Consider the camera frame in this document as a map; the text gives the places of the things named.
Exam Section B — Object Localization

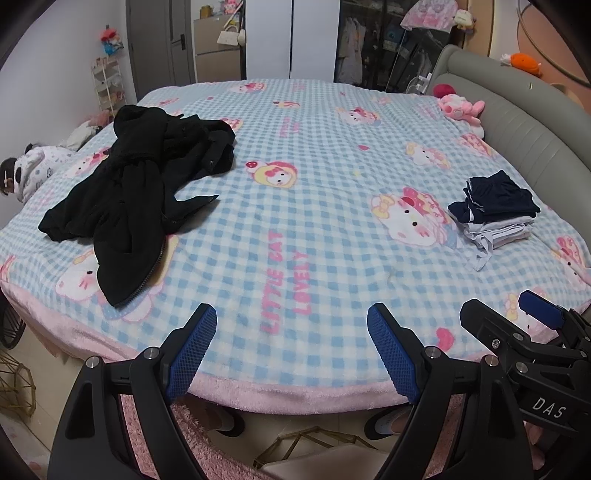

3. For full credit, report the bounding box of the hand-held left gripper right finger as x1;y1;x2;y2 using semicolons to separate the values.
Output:
367;302;532;480

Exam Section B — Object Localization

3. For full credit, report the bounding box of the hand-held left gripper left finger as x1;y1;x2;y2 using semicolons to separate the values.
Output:
48;302;219;480

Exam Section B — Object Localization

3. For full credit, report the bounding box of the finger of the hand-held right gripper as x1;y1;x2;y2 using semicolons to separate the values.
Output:
518;291;591;361
459;299;578;393

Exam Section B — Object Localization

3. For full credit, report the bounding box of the black fleece zip jacket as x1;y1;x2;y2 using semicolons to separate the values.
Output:
39;138;185;308

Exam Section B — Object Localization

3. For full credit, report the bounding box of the stack of folded clothes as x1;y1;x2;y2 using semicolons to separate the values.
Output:
462;216;535;271

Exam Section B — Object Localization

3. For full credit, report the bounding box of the dark slipper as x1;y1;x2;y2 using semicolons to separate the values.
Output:
203;406;245;437
365;406;411;439

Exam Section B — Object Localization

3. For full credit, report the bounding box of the navy folded garment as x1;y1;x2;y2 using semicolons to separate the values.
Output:
448;200;485;228

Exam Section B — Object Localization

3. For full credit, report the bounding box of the blue checked cartoon blanket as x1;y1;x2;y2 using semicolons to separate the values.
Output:
0;78;591;416

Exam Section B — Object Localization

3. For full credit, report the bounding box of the grey padded bed headboard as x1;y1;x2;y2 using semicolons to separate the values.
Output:
434;45;591;282

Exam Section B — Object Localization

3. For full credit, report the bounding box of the black buttoned thin garment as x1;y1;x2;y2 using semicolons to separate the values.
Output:
113;105;237;222

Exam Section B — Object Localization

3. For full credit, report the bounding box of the pink plush toy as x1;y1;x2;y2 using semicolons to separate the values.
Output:
438;93;486;125

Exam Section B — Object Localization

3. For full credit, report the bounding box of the pale cloth bundle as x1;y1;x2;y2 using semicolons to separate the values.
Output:
65;113;114;151

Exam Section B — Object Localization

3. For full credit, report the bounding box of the orange plush toy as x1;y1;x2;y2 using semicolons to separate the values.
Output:
501;52;542;75

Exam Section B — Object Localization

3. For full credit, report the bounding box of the white shelf rack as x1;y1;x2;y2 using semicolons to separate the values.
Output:
91;58;127;121

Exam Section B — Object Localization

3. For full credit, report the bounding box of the beige cabinet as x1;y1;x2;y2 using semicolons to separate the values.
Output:
193;16;245;84

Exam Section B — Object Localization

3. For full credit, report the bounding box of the glass door wardrobe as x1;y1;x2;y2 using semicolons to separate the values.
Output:
335;0;462;95

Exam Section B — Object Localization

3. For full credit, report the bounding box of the grey door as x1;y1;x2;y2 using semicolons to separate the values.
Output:
126;0;199;104

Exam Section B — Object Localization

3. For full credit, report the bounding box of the pink hanging garment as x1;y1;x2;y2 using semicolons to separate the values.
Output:
399;0;455;31

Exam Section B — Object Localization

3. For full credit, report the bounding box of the white handbag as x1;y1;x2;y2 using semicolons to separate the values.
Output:
217;23;241;47

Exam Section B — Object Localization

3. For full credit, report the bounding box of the white wardrobe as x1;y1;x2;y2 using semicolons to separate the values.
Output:
245;0;340;84

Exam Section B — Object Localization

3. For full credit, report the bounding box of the gold wire frame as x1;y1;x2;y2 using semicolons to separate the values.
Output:
254;427;389;467

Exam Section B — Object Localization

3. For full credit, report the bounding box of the gold wire basket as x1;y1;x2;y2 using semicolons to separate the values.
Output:
0;355;38;418

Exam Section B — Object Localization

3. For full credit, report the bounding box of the red blue wall doll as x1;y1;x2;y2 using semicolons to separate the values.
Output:
99;28;124;56

